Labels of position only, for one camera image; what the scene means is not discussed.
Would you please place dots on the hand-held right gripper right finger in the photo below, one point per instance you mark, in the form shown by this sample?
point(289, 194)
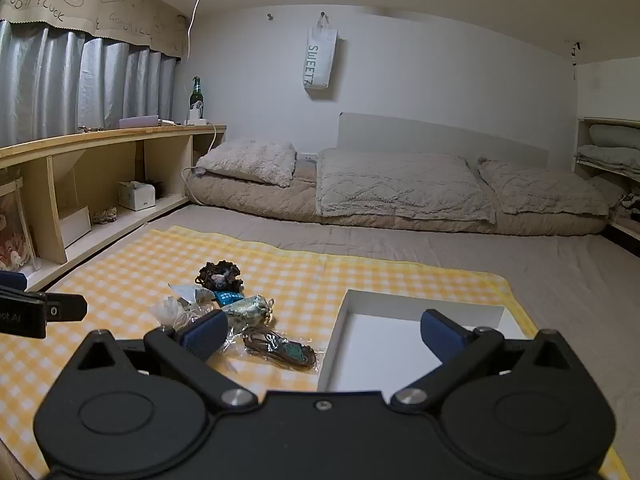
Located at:
point(440, 336)

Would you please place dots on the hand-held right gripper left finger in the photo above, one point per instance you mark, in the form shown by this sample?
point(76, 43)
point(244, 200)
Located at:
point(202, 336)

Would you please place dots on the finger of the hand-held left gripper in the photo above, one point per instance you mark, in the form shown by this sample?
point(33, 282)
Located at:
point(12, 279)
point(67, 307)

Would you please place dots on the clear bag with white item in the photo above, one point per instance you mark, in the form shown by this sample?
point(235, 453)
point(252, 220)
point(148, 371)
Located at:
point(170, 312)

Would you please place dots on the white snack packet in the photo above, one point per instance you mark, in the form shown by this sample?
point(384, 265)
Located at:
point(187, 292)

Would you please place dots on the blue small packet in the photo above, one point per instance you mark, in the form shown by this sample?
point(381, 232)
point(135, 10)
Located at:
point(227, 296)

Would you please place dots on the floral fabric pouch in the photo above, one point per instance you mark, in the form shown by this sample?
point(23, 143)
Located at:
point(245, 309)

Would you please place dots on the white shallow box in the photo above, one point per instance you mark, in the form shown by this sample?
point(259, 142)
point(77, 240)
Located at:
point(380, 340)

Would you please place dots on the dark knitted scrunchie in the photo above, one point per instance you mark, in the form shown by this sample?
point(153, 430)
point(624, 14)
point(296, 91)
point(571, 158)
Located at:
point(219, 275)

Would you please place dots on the framed picture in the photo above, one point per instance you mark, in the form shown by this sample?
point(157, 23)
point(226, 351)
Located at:
point(15, 230)

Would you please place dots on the white storage box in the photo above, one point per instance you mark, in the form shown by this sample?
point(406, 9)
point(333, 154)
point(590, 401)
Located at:
point(75, 227)

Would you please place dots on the yellow checked mat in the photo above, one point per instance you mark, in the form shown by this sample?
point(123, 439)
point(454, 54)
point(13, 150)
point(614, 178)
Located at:
point(300, 270)

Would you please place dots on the white tissue box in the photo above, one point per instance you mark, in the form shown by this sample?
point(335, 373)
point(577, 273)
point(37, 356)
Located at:
point(136, 196)

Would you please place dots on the grey bed sheet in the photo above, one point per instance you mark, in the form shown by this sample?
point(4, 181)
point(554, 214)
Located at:
point(560, 270)

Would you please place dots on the brown quilted duvet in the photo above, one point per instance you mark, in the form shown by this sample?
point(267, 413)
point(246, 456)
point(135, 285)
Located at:
point(250, 200)

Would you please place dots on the beige folded blanket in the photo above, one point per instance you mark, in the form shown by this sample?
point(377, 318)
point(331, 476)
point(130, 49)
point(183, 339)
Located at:
point(400, 185)

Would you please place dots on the wooden low shelf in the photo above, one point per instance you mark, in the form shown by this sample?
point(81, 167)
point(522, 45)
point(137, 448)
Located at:
point(100, 140)

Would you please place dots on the beige fluffy pillow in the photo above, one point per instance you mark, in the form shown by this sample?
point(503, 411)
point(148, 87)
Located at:
point(247, 160)

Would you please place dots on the pale pink box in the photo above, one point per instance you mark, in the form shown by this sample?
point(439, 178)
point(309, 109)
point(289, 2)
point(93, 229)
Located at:
point(139, 121)

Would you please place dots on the grey curtain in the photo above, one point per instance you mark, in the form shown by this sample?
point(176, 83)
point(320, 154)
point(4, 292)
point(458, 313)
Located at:
point(60, 85)

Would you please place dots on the white power strip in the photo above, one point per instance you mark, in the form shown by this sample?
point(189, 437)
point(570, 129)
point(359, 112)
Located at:
point(197, 121)

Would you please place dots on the folded grey bedding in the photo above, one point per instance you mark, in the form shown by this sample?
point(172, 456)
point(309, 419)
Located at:
point(615, 136)
point(607, 160)
point(607, 190)

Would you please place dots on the green glass bottle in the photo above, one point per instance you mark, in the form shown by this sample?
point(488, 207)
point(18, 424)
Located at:
point(196, 102)

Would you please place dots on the white side shelf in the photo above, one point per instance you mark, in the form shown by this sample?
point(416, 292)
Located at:
point(580, 145)

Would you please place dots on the beige doodle valance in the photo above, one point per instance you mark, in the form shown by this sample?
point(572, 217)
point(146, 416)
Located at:
point(75, 5)

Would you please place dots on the white paper shopping bag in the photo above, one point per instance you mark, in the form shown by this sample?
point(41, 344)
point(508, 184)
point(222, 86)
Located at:
point(320, 60)

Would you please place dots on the black wall bracket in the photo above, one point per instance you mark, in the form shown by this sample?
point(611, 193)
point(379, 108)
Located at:
point(575, 50)

